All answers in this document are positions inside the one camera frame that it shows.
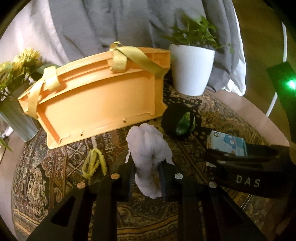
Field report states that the white ribbed plant pot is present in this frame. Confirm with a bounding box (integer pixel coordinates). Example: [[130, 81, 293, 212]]
[[170, 44, 215, 96]]

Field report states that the white fluffy soft toy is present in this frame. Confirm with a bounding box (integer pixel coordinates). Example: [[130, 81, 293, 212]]
[[126, 123, 173, 199]]

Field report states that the blue cartoon tissue pack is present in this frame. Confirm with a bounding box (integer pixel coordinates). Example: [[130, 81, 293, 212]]
[[207, 131, 247, 157]]

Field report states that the grey flower vase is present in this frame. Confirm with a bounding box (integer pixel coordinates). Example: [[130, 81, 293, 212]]
[[1, 82, 41, 142]]

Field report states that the beige curtain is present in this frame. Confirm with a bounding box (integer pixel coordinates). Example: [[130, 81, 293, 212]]
[[1, 1, 69, 66]]

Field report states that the grey curtain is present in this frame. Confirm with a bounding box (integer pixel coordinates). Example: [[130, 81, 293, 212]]
[[49, 1, 246, 96]]

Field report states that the orange plastic storage crate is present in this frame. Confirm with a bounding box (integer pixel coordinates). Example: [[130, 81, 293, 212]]
[[18, 42, 171, 149]]

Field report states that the white ring light hoop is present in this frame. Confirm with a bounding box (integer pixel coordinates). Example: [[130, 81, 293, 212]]
[[265, 22, 288, 117]]

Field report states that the patterned round rug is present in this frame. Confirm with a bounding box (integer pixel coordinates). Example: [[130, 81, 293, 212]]
[[12, 80, 267, 240]]

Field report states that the black and green soft ball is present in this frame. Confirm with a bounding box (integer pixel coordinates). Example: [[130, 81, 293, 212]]
[[161, 103, 196, 140]]

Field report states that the green potted plant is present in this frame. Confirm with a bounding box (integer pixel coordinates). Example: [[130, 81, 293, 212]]
[[161, 13, 235, 54]]

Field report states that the sunflower bouquet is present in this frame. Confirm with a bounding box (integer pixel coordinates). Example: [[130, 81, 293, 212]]
[[1, 49, 60, 101]]

